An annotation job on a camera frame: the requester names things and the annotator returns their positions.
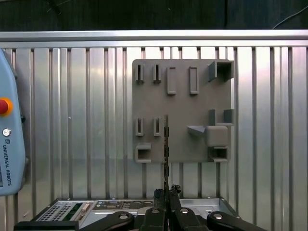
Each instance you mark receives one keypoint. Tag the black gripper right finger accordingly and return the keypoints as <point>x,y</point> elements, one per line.
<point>180,219</point>

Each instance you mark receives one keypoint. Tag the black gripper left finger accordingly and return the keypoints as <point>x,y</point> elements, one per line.
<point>156,219</point>

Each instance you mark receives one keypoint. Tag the blue RAM stick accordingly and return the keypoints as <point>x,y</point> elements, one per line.
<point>166,156</point>

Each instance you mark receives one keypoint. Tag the grey power supply unit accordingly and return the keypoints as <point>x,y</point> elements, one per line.
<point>57,211</point>

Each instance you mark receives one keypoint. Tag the grey plastic parts rack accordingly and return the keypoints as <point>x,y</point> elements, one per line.
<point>183,108</point>

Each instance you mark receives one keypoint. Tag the black PC case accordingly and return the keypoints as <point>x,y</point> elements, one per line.
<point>43,226</point>

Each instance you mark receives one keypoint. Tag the pale blue teach pendant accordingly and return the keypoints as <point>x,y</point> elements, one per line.
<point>12,144</point>

